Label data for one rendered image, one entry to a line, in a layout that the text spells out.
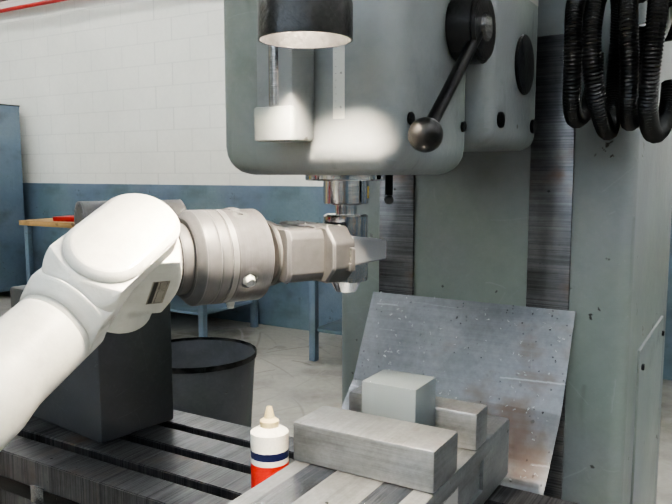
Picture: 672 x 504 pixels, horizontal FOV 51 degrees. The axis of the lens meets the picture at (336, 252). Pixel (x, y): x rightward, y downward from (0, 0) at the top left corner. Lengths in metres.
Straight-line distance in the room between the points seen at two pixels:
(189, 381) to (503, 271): 1.69
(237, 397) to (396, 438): 2.02
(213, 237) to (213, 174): 5.76
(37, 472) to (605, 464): 0.76
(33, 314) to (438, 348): 0.68
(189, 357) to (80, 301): 2.47
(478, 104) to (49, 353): 0.50
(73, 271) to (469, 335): 0.66
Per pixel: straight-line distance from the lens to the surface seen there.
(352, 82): 0.64
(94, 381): 0.98
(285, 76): 0.63
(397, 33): 0.64
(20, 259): 8.18
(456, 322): 1.08
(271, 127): 0.63
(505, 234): 1.06
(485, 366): 1.05
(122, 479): 0.89
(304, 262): 0.66
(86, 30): 7.64
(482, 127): 0.79
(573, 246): 1.04
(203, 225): 0.63
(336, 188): 0.72
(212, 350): 3.00
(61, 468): 0.94
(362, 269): 0.73
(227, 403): 2.64
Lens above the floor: 1.31
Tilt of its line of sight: 6 degrees down
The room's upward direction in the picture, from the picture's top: straight up
